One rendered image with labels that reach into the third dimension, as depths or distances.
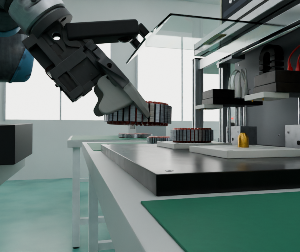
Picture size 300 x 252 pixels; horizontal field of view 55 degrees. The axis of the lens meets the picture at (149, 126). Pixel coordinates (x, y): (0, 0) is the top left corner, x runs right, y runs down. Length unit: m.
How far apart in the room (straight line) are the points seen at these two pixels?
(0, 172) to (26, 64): 0.28
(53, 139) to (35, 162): 0.48
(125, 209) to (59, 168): 5.00
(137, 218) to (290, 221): 0.11
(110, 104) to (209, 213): 0.24
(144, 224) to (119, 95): 0.25
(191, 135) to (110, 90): 0.34
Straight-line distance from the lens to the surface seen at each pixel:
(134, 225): 0.21
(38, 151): 5.24
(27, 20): 0.47
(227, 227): 0.21
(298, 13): 0.63
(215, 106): 0.77
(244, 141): 0.55
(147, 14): 5.77
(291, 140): 0.64
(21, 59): 0.76
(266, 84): 0.58
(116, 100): 0.42
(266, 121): 0.93
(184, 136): 0.72
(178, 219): 0.22
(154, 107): 0.44
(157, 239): 0.19
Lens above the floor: 0.81
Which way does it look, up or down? 1 degrees up
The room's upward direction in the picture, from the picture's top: straight up
